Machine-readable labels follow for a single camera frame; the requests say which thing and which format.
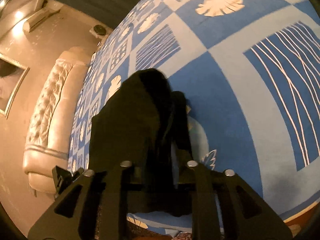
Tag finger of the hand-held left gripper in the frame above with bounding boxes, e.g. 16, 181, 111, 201
52, 165, 85, 198

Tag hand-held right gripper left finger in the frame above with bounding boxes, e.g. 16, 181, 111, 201
27, 160, 136, 240

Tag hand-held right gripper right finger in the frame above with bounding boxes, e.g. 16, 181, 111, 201
179, 160, 293, 240

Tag black pants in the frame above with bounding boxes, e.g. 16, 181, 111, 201
89, 68, 193, 218

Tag red floral cloth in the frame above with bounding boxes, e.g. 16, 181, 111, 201
172, 231, 194, 240

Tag cream tufted headboard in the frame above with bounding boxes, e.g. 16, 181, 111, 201
22, 46, 92, 196

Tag blue patterned bedsheet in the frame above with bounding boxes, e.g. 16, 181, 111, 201
67, 0, 320, 238

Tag white desk fan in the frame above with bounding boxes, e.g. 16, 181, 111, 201
89, 24, 114, 39

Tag white air conditioner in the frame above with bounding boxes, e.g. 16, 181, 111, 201
23, 0, 62, 32

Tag dark green curtain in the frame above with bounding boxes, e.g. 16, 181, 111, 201
45, 0, 163, 29

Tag framed wall picture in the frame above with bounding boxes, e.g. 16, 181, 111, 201
0, 52, 30, 119

